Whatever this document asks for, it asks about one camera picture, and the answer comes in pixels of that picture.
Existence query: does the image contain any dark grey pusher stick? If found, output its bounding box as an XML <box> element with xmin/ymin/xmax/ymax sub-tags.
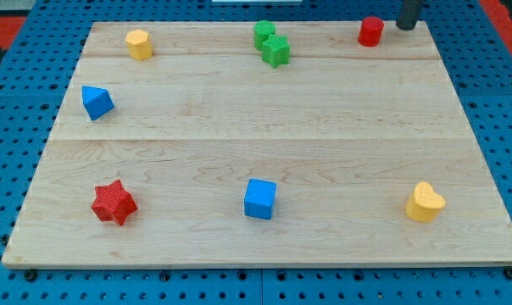
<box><xmin>396</xmin><ymin>0</ymin><xmax>423</xmax><ymax>31</ymax></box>

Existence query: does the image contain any wooden board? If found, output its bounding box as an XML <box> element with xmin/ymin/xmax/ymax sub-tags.
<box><xmin>3</xmin><ymin>21</ymin><xmax>512</xmax><ymax>269</ymax></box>

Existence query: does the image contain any green star block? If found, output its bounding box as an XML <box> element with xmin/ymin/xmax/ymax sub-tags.
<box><xmin>262</xmin><ymin>34</ymin><xmax>291</xmax><ymax>69</ymax></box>

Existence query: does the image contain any yellow heart block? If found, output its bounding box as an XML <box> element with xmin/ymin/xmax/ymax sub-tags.
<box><xmin>405</xmin><ymin>181</ymin><xmax>446</xmax><ymax>222</ymax></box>

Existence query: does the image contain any yellow hexagon block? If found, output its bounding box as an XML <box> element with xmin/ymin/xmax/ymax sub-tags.
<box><xmin>125</xmin><ymin>29</ymin><xmax>153</xmax><ymax>61</ymax></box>

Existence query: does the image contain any red cylinder block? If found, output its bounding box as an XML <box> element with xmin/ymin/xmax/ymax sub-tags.
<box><xmin>358</xmin><ymin>16</ymin><xmax>384</xmax><ymax>47</ymax></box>

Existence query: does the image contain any blue triangle block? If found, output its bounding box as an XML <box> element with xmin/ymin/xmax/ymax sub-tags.
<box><xmin>81</xmin><ymin>86</ymin><xmax>114</xmax><ymax>121</ymax></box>

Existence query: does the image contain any blue cube block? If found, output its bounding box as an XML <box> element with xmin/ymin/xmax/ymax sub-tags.
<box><xmin>243</xmin><ymin>179</ymin><xmax>276</xmax><ymax>220</ymax></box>

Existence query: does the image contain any red star block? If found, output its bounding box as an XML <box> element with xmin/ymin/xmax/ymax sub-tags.
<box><xmin>91</xmin><ymin>180</ymin><xmax>138</xmax><ymax>226</ymax></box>

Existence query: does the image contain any green cylinder block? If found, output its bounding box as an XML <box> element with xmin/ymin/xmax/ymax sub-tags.
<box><xmin>253</xmin><ymin>20</ymin><xmax>275</xmax><ymax>51</ymax></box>

